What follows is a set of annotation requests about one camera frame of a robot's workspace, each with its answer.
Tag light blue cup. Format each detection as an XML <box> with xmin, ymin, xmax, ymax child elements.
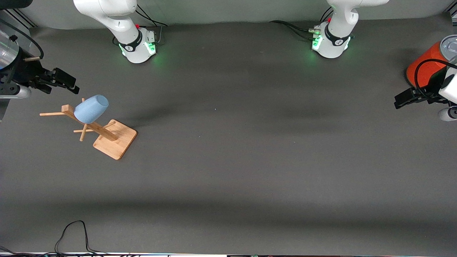
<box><xmin>74</xmin><ymin>94</ymin><xmax>110</xmax><ymax>125</ymax></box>

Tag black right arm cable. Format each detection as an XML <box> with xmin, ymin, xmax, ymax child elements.
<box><xmin>0</xmin><ymin>18</ymin><xmax>44</xmax><ymax>60</ymax></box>

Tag black left arm base cables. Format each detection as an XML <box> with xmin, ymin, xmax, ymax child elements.
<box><xmin>269</xmin><ymin>6</ymin><xmax>334</xmax><ymax>41</ymax></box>

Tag orange drink can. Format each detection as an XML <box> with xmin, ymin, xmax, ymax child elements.
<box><xmin>406</xmin><ymin>35</ymin><xmax>457</xmax><ymax>88</ymax></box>

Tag wooden cup tree stand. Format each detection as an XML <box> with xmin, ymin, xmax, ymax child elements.
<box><xmin>39</xmin><ymin>98</ymin><xmax>138</xmax><ymax>160</ymax></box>

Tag black looped cable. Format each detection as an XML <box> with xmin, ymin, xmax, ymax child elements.
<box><xmin>54</xmin><ymin>220</ymin><xmax>107</xmax><ymax>256</ymax></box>

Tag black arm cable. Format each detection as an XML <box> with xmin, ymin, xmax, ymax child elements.
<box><xmin>0</xmin><ymin>18</ymin><xmax>44</xmax><ymax>60</ymax></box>
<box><xmin>413</xmin><ymin>59</ymin><xmax>457</xmax><ymax>102</ymax></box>

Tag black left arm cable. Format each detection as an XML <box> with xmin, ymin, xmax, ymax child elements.
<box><xmin>413</xmin><ymin>59</ymin><xmax>457</xmax><ymax>102</ymax></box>

